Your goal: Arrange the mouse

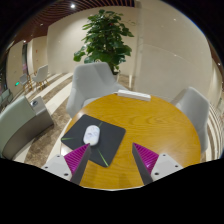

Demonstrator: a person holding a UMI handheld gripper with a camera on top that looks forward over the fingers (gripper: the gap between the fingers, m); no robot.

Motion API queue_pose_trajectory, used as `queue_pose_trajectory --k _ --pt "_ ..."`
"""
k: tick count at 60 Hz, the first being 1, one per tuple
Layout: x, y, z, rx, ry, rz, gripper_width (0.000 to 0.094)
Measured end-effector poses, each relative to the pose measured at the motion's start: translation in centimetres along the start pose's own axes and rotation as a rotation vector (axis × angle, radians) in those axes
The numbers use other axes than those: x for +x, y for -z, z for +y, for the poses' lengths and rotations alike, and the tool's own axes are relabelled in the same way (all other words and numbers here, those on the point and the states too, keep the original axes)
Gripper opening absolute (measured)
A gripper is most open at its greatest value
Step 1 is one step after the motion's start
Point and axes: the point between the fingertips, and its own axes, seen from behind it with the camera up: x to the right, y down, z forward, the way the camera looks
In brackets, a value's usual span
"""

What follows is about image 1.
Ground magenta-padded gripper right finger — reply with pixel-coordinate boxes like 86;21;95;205
131;142;184;186

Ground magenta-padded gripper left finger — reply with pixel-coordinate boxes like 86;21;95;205
41;142;92;186

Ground white cartoon-print computer mouse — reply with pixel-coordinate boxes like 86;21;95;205
82;124;101;146

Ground black green-lined mouse pad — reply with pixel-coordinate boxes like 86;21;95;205
60;114;127;168

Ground grey-green curved sofa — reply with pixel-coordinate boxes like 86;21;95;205
0;95;55;160

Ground light grey shell chair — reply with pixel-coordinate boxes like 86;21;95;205
65;61;128;118
171;86;211;154

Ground white power strip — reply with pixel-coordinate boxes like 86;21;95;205
116;89;152;102

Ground small grey distant chair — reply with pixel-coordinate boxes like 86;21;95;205
18;73;31;93

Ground white distant chair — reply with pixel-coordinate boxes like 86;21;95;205
32;64;50;91

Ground large green potted plant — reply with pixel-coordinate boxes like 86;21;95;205
73;8;135;76

